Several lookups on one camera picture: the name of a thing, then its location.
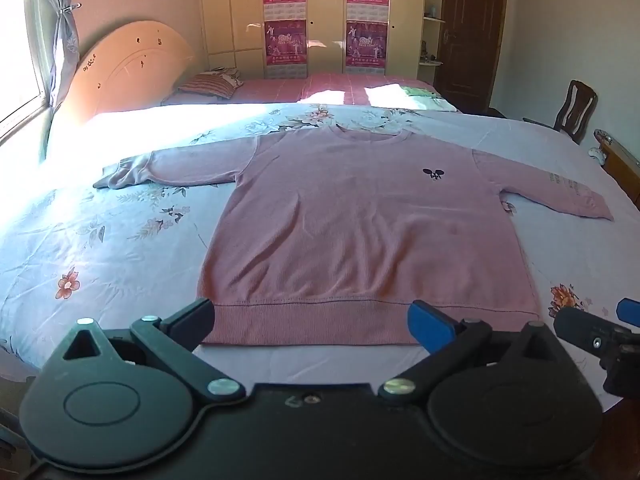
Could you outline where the pink sweater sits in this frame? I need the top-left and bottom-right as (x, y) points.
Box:
(92, 125), (615, 347)

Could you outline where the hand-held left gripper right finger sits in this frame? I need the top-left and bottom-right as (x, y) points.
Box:
(377, 300), (563, 406)

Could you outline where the pink bed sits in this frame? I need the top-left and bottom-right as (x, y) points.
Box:
(160, 72), (451, 111)

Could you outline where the grey curtain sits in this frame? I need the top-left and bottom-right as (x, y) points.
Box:
(25, 0), (82, 108)

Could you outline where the folded white cloth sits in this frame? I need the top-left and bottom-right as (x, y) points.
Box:
(415, 96), (459, 113)

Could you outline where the cream wardrobe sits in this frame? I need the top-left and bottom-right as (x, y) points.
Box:
(199, 0), (428, 81)

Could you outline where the wooden furniture edge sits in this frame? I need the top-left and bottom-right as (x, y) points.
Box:
(592, 130), (640, 187)

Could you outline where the patterned white pillow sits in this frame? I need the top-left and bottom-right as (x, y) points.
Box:
(210, 67), (245, 87)

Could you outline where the wooden headboard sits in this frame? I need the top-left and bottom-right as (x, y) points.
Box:
(70, 20), (198, 126)

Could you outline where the dark wooden chair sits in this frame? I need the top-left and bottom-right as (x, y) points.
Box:
(522, 80), (598, 145)

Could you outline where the window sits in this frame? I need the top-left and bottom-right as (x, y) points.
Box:
(0, 0), (51, 137)

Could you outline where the striped pillow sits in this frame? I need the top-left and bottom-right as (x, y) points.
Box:
(177, 72), (241, 99)

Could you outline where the corner shelf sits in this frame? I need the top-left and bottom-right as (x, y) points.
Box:
(422, 0), (450, 68)

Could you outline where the floral blanket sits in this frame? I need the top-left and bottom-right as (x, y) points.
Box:
(0, 102), (640, 411)

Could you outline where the dark wooden door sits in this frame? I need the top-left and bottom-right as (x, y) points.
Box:
(434, 0), (509, 116)

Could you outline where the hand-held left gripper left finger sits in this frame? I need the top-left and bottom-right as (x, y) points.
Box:
(62, 297), (247, 406)

